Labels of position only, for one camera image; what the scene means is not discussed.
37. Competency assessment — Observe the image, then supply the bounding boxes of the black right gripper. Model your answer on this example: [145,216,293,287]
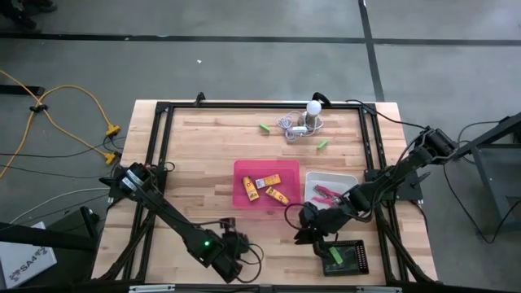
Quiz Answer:
[293,205,350,259]

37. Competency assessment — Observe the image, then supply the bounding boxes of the pink handled scissors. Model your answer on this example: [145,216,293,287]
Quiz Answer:
[313,184,342,200]

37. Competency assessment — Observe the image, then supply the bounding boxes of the yellow green crayon box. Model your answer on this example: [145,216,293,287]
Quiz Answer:
[255,173,282,190]
[243,175,261,202]
[265,186,291,206]

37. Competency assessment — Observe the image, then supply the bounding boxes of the white plastic bin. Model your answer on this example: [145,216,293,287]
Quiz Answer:
[304,170,360,212]

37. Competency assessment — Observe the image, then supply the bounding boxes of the black perforated tray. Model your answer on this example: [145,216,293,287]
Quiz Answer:
[322,238,370,278]

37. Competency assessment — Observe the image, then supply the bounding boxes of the pink translucent plastic bin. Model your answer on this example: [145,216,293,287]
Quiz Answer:
[232,159,301,211]

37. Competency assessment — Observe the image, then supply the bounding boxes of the white lamp bulb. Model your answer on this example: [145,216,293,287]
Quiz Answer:
[305,99,323,116]

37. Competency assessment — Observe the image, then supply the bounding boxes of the black stand bar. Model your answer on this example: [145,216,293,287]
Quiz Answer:
[0,221,99,252]

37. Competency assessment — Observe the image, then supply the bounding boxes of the grey metal stand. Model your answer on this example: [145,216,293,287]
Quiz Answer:
[454,112,521,235]

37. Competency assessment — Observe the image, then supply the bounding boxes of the white printed box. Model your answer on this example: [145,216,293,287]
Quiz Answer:
[0,221,58,289]

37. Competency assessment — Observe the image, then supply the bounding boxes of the person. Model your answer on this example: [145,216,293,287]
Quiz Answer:
[0,0,58,30]

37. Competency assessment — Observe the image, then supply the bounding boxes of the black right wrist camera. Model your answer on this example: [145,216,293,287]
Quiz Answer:
[298,202,323,229]

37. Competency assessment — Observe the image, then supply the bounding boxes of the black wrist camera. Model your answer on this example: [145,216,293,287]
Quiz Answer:
[219,218,252,256]
[298,202,323,229]

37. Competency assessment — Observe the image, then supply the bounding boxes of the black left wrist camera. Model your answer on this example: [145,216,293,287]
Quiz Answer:
[219,218,252,256]

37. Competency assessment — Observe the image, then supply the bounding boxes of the black left camera cable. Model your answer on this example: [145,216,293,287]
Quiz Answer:
[239,243,265,284]

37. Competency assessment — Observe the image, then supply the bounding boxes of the black camera cable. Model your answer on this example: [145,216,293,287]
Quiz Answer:
[283,202,304,231]
[239,243,265,284]

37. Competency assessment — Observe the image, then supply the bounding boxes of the black right camera cable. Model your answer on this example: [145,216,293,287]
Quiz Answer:
[283,202,304,231]

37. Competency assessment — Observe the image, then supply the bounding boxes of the white lamp power cable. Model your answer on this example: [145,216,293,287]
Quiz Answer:
[276,111,326,143]

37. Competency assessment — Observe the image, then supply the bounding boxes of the black table frame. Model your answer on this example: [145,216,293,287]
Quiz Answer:
[91,92,439,288]

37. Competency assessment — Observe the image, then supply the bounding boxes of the yellow extension cord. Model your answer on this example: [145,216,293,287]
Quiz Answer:
[0,84,122,180]
[0,68,121,166]

